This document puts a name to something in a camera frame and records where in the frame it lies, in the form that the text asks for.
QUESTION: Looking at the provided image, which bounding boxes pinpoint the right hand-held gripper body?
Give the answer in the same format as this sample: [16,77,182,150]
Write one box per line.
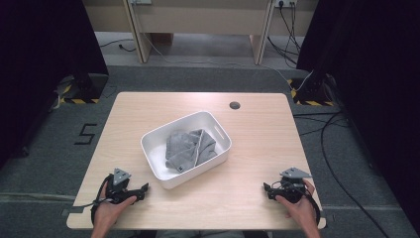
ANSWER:
[276,167,313,203]

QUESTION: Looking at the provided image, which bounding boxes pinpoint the person's left hand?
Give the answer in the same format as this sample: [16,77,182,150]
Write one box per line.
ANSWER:
[93,181,138,230]

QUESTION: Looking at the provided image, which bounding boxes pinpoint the black stand base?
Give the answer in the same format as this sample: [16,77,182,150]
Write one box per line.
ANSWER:
[286,73,336,107]
[53,72,110,105]

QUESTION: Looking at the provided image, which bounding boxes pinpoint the beige desk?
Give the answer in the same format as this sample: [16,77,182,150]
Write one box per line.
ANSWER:
[82,0,320,65]

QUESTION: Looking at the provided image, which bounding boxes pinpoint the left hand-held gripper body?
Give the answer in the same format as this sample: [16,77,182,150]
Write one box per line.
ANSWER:
[105,168,140,204]

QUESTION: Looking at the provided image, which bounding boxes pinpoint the white plastic bin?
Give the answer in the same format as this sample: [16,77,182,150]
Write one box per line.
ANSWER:
[140,110,233,190]

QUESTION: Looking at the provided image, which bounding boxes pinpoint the grey shorts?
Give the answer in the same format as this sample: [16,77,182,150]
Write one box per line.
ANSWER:
[164,128,218,174]

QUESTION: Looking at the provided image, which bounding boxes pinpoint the white floor cable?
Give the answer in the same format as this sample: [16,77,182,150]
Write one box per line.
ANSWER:
[133,3,315,93]

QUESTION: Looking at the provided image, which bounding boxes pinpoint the person's right hand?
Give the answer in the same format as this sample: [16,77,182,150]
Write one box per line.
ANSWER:
[275,178,320,230]

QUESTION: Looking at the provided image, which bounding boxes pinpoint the thin black floor cable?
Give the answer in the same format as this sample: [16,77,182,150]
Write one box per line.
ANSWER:
[292,111,351,137]

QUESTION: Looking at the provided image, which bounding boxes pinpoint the black power cable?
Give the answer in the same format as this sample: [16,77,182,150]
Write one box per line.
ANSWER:
[278,3,302,54]
[266,35,298,65]

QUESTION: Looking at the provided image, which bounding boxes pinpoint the long black floor cable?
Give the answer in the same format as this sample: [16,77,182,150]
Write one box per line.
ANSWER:
[320,111,392,238]

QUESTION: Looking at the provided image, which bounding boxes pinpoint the black curtain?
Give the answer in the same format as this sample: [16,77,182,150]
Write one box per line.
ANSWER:
[0,0,110,167]
[296,0,420,229]

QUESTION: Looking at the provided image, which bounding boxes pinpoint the short black floor cable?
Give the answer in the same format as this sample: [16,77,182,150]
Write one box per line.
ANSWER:
[98,38,137,53]

